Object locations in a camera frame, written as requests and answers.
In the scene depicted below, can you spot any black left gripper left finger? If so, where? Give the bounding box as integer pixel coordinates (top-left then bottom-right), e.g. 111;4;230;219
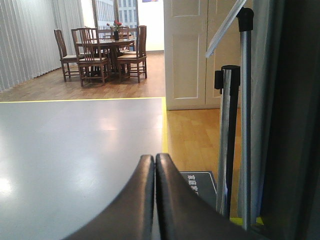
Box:
66;154;155;240

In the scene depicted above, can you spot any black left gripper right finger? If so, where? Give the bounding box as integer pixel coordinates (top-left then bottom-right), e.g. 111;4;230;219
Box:
155;153;264;240

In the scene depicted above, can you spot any dark floor mat sign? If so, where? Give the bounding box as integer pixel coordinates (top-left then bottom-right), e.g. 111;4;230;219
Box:
180;171;217;209

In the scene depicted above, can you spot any wooden dining chair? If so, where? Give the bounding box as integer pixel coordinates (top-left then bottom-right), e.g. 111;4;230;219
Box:
117;25;148;83
53;29;80;82
71;27;111;87

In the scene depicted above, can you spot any wooden dining table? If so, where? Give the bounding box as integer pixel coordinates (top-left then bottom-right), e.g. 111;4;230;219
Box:
73;36;136;73

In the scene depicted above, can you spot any white panelled door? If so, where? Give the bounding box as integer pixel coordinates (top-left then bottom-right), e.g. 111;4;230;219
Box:
163;0;240;110

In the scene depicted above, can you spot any flower vase with red flowers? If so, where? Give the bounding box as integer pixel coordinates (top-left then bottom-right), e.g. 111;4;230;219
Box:
106;20;122;41

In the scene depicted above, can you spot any silver sign stand pole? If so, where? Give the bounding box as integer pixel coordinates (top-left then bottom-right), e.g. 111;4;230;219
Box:
205;0;254;231

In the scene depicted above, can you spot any chrome barrier stanchion post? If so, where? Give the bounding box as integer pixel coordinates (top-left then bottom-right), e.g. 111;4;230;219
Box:
214;65;240;218

